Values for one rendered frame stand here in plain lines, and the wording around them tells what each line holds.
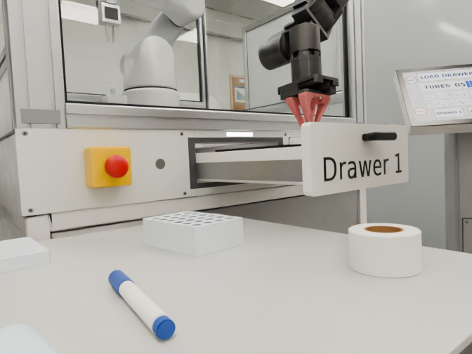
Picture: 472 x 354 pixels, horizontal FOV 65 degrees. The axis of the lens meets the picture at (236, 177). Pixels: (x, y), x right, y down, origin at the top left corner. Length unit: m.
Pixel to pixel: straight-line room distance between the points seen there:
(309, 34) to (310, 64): 0.06
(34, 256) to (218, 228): 0.23
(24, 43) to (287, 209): 0.71
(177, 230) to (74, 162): 0.29
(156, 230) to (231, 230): 0.11
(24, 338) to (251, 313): 0.16
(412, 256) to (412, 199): 2.09
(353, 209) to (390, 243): 0.89
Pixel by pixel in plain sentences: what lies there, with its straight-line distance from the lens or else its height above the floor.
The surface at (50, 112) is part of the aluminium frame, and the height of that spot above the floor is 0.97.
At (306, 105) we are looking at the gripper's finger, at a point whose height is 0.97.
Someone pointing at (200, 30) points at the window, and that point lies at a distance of 0.90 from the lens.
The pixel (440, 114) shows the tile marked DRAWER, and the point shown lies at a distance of 1.48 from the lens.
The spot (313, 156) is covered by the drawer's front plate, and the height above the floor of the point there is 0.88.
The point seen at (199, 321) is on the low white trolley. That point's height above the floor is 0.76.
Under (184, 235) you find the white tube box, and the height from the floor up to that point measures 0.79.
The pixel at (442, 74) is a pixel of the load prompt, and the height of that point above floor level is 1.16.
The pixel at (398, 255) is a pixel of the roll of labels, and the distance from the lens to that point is 0.39.
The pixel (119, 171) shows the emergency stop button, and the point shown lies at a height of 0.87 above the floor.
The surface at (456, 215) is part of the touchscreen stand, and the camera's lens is 1.61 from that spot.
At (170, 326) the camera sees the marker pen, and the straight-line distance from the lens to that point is 0.27.
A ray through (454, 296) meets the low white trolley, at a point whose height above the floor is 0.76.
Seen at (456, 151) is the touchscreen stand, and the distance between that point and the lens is 1.59.
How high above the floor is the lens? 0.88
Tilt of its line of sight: 3 degrees down
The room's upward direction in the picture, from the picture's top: 3 degrees counter-clockwise
